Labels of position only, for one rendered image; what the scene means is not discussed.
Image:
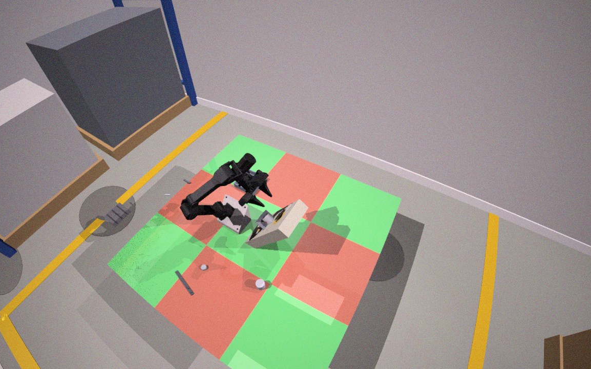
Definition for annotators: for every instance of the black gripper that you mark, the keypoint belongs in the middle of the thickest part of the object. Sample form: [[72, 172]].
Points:
[[248, 197]]

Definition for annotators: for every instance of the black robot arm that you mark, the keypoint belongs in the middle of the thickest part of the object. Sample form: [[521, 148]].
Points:
[[222, 177]]

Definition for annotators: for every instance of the grey flat bar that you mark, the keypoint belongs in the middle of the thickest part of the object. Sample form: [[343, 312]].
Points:
[[184, 282]]

